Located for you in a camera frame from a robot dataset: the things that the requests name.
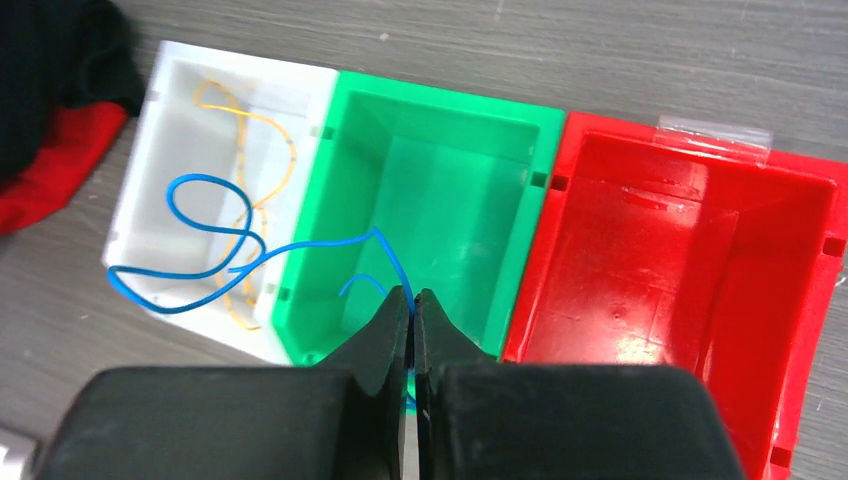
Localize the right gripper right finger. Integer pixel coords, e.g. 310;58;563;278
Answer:
413;289;744;479

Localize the green plastic bin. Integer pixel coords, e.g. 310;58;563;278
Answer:
271;71;565;365

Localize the black shirt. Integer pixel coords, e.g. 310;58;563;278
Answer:
1;1;145;180

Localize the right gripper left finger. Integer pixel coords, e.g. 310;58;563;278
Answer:
36;287;410;479

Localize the white plastic bin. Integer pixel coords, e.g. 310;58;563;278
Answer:
102;41;338;364

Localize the red plastic bin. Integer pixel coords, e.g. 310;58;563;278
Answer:
502;112;847;479

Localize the red shirt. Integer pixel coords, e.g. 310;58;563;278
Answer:
1;102;128;235

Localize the light blue cable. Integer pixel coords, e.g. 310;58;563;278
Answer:
107;173;419;316

